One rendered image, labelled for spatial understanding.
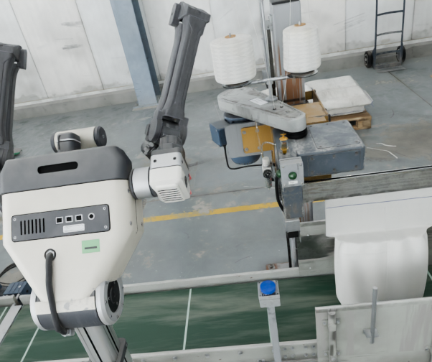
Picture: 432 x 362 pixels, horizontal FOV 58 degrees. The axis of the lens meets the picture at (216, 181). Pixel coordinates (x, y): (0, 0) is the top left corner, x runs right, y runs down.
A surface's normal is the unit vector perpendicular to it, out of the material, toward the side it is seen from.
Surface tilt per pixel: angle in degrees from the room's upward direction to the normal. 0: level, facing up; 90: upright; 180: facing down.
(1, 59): 63
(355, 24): 91
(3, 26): 90
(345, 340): 90
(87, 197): 50
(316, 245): 90
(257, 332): 0
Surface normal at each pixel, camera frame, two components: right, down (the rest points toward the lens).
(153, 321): -0.17, -0.85
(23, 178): -0.13, -0.14
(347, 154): -0.03, 0.52
